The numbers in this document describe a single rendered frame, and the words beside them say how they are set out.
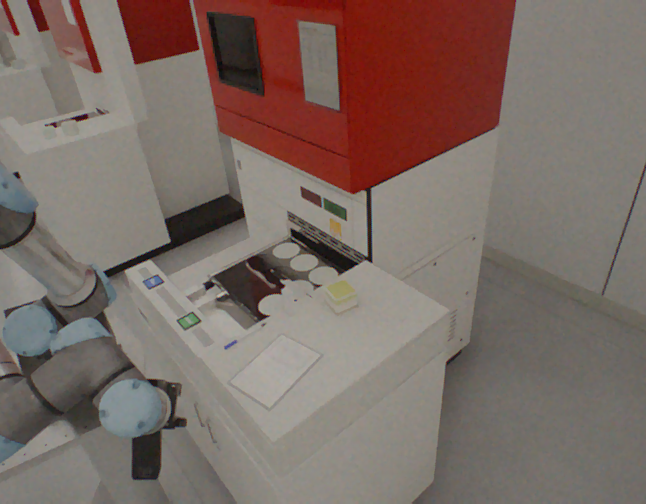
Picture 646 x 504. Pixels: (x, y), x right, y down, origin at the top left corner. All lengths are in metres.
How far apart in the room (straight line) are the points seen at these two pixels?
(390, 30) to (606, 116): 1.50
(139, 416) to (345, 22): 0.98
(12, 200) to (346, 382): 0.80
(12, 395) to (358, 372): 0.75
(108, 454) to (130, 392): 1.09
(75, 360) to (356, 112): 0.92
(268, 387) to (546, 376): 1.70
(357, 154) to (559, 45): 1.53
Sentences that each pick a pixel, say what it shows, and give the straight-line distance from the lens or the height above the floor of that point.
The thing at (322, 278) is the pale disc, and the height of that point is 0.90.
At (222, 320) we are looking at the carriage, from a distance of 1.56.
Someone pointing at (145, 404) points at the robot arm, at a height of 1.37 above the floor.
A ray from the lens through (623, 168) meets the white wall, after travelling 2.70.
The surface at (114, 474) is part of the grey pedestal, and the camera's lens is 1.90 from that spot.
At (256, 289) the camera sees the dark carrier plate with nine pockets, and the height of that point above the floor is 0.90.
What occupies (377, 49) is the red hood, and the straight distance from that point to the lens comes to 1.36.
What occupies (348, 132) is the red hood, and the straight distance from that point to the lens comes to 1.35.
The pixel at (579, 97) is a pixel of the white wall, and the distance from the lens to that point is 2.69.
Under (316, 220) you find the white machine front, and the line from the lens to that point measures 1.73.
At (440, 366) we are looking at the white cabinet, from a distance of 1.55.
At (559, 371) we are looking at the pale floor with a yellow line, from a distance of 2.68.
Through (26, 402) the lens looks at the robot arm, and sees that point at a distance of 0.79.
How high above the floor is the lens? 1.90
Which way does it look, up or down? 34 degrees down
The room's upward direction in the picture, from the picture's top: 5 degrees counter-clockwise
